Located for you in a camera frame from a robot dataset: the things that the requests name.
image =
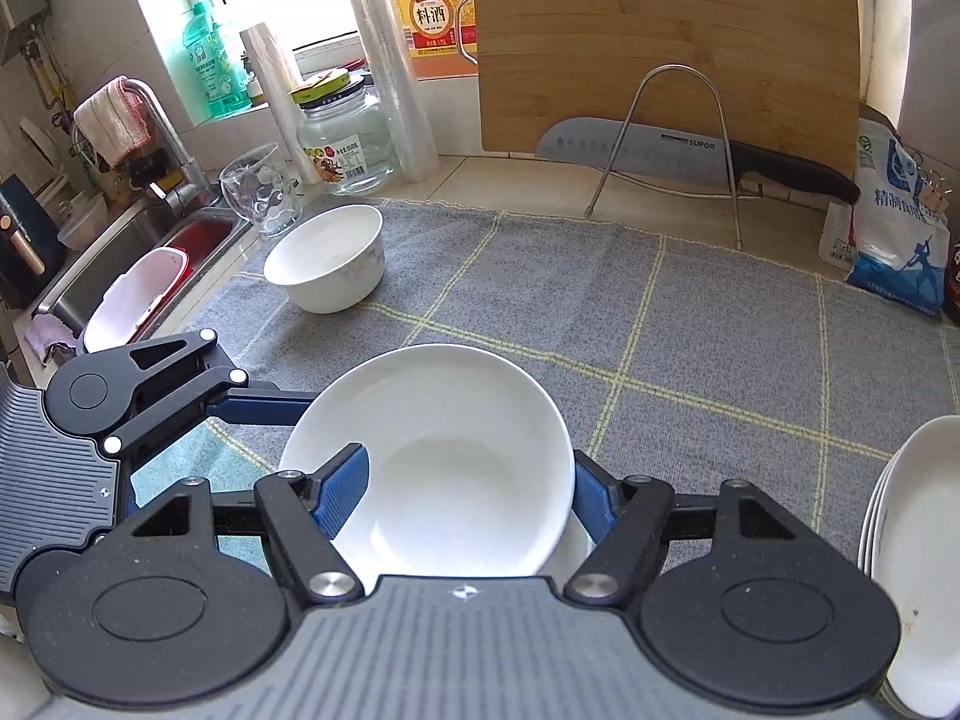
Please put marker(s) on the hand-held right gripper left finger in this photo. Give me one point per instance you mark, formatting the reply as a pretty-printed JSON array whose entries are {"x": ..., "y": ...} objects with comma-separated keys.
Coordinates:
[{"x": 341, "y": 495}]

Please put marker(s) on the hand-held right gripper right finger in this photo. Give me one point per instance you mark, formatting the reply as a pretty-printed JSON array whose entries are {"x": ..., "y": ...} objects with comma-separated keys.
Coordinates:
[{"x": 596, "y": 502}]

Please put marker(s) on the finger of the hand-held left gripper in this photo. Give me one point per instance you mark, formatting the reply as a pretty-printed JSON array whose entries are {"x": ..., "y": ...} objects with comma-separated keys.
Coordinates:
[{"x": 259, "y": 406}]

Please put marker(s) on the white ceramic bowl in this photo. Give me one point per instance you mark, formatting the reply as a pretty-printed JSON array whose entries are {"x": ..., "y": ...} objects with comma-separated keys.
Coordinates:
[
  {"x": 322, "y": 255},
  {"x": 574, "y": 551},
  {"x": 450, "y": 465}
]

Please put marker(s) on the white fruit print plate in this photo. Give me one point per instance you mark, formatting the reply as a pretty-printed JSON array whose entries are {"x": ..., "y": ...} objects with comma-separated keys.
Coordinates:
[
  {"x": 862, "y": 551},
  {"x": 926, "y": 540},
  {"x": 870, "y": 532}
]

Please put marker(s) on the teal cloth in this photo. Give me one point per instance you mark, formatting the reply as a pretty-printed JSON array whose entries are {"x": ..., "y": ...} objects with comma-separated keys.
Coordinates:
[{"x": 172, "y": 472}]

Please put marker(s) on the purple cloth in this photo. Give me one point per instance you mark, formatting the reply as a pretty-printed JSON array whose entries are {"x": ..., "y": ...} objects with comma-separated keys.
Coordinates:
[{"x": 49, "y": 336}]

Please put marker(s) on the white and red basin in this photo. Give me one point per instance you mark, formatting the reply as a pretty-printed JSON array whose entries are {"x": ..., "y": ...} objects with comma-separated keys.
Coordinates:
[{"x": 124, "y": 304}]

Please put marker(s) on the steel sink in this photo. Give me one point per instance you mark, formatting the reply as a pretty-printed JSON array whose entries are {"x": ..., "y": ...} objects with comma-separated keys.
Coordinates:
[{"x": 112, "y": 255}]

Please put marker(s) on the clear glass cup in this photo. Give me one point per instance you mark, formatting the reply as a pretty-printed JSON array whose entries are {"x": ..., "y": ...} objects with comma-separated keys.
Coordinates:
[{"x": 259, "y": 191}]

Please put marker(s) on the grey checked mat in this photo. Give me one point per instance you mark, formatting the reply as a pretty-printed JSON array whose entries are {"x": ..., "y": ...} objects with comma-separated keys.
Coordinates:
[{"x": 675, "y": 300}]

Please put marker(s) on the dark blue air fryer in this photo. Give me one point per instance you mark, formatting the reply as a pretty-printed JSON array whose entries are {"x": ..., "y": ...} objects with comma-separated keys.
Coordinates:
[{"x": 22, "y": 240}]

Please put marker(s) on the clear plastic container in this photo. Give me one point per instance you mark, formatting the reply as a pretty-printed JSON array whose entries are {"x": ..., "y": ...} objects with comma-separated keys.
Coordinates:
[{"x": 82, "y": 225}]

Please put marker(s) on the metal faucet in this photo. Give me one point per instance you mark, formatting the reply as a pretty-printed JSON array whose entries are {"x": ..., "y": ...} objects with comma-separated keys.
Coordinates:
[{"x": 176, "y": 157}]

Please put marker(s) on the glass jar with green lid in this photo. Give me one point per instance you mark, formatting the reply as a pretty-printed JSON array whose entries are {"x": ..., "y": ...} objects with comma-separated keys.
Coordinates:
[{"x": 349, "y": 142}]

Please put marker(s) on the roll of plastic wrap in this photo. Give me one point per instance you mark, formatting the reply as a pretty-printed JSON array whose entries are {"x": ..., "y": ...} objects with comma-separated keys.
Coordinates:
[{"x": 281, "y": 105}]

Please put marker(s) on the pink and white dishcloth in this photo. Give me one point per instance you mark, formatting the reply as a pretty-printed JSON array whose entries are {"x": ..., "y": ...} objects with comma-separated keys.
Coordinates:
[{"x": 109, "y": 120}]

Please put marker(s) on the green dish soap bottle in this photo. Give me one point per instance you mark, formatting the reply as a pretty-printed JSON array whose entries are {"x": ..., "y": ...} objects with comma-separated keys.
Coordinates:
[{"x": 210, "y": 60}]

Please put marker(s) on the small white seasoning bag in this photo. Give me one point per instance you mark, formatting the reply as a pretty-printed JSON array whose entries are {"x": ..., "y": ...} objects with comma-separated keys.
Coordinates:
[{"x": 836, "y": 240}]

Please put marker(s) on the sleeve of clear plastic cups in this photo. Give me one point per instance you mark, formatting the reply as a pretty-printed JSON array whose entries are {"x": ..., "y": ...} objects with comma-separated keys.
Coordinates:
[{"x": 390, "y": 75}]

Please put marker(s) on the blue and white salt bag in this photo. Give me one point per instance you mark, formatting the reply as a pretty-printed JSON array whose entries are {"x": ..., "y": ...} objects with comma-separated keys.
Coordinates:
[{"x": 896, "y": 240}]

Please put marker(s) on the orange cooking wine jug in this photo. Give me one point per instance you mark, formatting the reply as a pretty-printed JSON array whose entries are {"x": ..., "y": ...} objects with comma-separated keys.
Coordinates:
[{"x": 431, "y": 15}]

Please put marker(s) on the bamboo cutting board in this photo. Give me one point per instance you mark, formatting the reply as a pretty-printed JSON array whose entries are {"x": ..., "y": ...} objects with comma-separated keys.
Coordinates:
[{"x": 660, "y": 30}]

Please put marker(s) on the wall utensil rack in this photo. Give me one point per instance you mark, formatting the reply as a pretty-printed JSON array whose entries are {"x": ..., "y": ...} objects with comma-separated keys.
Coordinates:
[{"x": 49, "y": 97}]

